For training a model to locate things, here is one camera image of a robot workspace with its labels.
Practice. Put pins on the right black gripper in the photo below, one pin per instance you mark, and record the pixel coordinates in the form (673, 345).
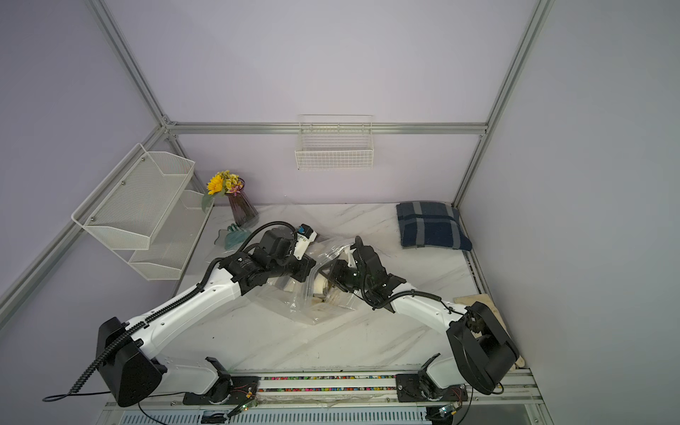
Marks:
(338, 274)

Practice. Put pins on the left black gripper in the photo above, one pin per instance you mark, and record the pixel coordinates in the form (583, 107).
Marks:
(306, 264)

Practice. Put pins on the clear plastic vacuum bag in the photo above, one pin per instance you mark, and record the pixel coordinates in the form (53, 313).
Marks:
(327, 247)

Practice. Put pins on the navy plaid scarf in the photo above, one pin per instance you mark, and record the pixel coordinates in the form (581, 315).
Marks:
(431, 224)

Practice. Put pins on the cream plaid scarf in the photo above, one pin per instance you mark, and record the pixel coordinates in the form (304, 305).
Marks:
(317, 289)

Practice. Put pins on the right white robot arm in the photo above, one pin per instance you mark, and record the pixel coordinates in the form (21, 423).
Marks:
(482, 352)

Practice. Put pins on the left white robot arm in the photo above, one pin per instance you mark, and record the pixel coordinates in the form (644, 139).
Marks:
(129, 354)

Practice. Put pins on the green white work glove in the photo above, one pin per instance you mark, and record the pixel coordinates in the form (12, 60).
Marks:
(232, 237)

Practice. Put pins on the purple ribbed glass vase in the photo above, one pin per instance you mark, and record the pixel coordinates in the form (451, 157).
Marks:
(244, 212)

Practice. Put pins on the yellow flower bouquet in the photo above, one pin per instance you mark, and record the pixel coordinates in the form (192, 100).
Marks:
(223, 184)

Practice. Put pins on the white two-tier mesh shelf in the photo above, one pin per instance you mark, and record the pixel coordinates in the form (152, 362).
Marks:
(145, 213)

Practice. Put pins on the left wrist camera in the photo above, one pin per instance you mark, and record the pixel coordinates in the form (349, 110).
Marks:
(305, 236)

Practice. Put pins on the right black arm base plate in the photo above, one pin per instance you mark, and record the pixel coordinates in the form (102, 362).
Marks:
(419, 388)

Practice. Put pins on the white wire wall basket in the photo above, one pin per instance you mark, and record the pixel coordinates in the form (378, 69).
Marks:
(335, 142)

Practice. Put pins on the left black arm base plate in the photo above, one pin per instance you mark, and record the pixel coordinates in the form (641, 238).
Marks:
(236, 391)

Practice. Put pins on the aluminium front rail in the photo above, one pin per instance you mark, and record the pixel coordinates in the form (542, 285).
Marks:
(372, 388)

